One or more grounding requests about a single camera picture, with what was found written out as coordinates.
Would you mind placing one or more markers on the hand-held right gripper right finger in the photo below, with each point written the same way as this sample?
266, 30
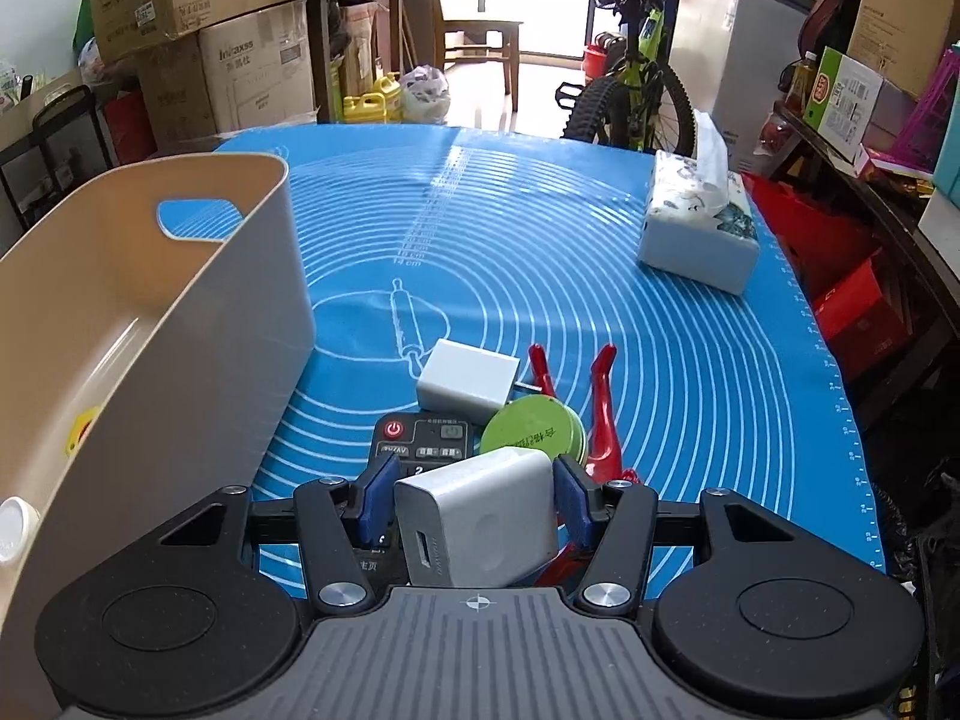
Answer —
571, 499

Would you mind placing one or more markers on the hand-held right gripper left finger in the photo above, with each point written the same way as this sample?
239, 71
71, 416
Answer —
375, 499

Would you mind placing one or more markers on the red toy figure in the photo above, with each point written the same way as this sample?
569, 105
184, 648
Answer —
604, 435

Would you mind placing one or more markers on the black remote control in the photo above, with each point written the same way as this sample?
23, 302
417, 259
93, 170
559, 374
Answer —
420, 435

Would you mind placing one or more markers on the green round tin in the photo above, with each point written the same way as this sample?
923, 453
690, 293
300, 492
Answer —
529, 427

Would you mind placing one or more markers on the white charger adapter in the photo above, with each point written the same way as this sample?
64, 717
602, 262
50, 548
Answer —
465, 375
480, 517

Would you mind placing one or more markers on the beige plastic basket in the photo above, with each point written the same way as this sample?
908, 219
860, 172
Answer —
247, 315

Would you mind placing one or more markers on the yellow plastic toy tool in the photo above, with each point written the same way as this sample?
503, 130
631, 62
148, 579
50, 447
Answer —
82, 431

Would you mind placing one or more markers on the white plastic bottle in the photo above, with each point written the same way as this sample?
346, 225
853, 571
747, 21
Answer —
15, 529

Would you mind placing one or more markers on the blue silicone baking mat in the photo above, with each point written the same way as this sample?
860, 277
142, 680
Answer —
562, 277

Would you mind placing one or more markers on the tissue box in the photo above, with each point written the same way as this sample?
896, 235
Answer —
690, 247

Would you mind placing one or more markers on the red gift bags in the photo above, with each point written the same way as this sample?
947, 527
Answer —
825, 255

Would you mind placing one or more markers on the black plastic bag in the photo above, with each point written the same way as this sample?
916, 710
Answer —
937, 540

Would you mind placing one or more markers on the yellow plastic jug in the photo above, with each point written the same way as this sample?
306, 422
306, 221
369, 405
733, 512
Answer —
371, 101

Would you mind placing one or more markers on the white plastic bag on floor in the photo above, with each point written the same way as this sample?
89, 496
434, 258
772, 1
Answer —
424, 94

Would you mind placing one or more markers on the dark wooden long table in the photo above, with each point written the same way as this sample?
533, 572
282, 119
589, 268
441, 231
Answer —
900, 225

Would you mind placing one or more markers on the red bucket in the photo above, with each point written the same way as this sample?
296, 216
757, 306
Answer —
596, 61

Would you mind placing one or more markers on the white cardboard box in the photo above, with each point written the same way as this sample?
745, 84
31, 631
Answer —
255, 75

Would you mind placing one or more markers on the green and black bicycle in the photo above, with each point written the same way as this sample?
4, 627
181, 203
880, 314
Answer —
637, 52

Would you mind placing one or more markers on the wooden chair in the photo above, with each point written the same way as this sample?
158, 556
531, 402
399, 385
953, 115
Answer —
480, 34

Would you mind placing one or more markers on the green and white carton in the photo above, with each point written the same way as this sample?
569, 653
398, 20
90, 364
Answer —
840, 101

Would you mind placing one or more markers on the white chest freezer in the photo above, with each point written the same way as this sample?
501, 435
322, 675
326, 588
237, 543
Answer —
720, 30

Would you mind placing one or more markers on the black utility cart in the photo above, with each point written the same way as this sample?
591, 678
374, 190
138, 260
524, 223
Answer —
64, 101

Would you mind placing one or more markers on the shallow cardboard tray box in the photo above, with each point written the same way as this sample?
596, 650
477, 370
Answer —
37, 105

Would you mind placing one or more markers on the green plastic bag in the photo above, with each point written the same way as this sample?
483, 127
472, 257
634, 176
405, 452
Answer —
82, 22

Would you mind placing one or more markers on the tall brown cardboard box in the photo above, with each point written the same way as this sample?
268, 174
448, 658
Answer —
907, 7

